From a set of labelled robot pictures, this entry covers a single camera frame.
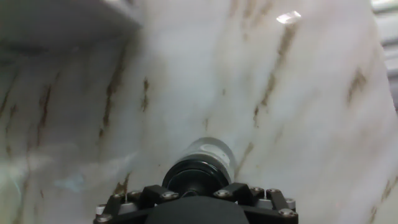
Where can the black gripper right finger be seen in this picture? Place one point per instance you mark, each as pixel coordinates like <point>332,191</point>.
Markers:
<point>239,193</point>

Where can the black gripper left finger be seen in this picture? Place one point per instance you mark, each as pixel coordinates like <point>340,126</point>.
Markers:
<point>155,194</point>

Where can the white marble pattern board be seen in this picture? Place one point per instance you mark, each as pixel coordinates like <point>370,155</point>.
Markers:
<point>217,77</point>

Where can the small clear glass jar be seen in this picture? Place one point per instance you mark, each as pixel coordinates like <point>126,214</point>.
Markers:
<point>208,151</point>

